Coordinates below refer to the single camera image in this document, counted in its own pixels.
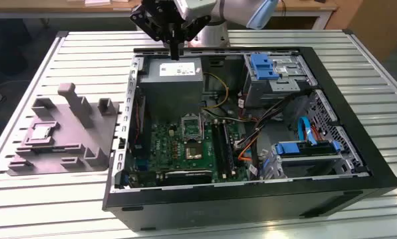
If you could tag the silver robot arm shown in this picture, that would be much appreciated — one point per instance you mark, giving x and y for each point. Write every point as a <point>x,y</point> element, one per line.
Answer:
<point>214,35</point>

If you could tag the black PC case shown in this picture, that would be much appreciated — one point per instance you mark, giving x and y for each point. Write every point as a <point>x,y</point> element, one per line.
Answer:
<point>218,206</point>

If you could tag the black graphics card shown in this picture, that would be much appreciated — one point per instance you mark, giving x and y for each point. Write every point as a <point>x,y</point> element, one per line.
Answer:
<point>185,176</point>

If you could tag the black RAM slot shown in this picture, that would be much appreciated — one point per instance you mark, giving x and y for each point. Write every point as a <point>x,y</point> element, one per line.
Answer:
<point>218,147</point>
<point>227,149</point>

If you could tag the RAM stick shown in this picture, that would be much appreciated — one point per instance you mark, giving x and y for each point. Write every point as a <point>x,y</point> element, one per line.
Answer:
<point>48,150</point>

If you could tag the blue disk carrier with disk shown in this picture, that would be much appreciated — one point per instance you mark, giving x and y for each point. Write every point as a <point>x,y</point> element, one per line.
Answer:
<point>287,149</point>

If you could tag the grey parts rack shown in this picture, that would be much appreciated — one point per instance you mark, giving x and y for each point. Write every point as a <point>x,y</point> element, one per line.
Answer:
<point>71,139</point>

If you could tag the green motherboard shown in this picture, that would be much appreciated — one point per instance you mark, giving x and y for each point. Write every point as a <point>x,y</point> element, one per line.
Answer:
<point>165,161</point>

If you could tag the blue board connector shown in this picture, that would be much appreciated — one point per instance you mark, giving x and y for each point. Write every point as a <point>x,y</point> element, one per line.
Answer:
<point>141,166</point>

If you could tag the wooden cabinet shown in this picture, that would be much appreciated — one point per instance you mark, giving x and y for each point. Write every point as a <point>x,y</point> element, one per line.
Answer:
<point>381,25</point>

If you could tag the CPU socket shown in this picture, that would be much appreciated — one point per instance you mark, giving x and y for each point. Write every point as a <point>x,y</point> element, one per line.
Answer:
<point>192,152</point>

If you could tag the wooden desk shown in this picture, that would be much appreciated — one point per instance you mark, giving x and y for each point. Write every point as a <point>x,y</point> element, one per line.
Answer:
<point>84,8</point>

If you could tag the silver CPU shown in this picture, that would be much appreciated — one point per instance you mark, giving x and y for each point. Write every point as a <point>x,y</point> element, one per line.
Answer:
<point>40,133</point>

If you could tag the blue drive carrier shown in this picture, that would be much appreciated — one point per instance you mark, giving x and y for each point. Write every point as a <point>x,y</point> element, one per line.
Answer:
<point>262,67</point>

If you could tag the black case fan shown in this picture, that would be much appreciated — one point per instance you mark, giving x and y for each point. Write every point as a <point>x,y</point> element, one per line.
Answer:
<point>143,137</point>

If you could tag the black office chair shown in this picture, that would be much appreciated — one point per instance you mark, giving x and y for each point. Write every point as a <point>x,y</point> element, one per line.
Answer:
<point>5,44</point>

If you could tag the silver disk bay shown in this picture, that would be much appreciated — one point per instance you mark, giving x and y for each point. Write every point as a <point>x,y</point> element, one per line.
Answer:
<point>314,158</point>
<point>284,85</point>

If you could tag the grey power supply unit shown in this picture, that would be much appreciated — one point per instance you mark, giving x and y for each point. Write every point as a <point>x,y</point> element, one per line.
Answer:
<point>171,97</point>

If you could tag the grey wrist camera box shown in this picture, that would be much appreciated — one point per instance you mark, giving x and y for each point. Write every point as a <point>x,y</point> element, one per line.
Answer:
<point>193,10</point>

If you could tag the white box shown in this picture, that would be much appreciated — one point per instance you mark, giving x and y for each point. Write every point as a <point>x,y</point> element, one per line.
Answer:
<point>97,3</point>

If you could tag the thin metal locking lever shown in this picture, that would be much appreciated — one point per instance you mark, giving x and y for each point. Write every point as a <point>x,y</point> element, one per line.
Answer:
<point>203,124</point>

